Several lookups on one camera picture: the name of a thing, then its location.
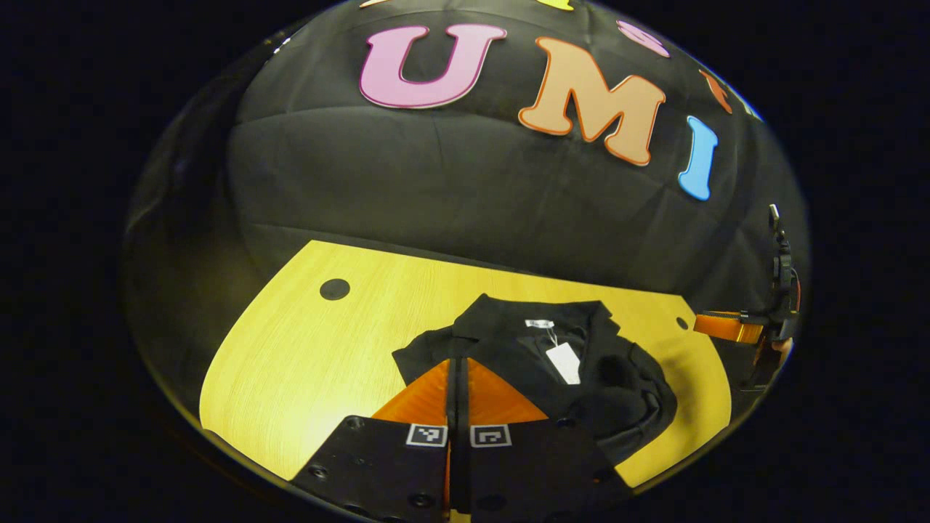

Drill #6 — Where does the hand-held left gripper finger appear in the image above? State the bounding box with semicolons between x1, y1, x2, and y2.
291;357;460;523
450;357;633;523

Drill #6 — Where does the black collared shirt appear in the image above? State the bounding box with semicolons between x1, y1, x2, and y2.
392;293;678;466

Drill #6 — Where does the white paper hang tag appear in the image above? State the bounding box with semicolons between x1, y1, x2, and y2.
545;343;582;386

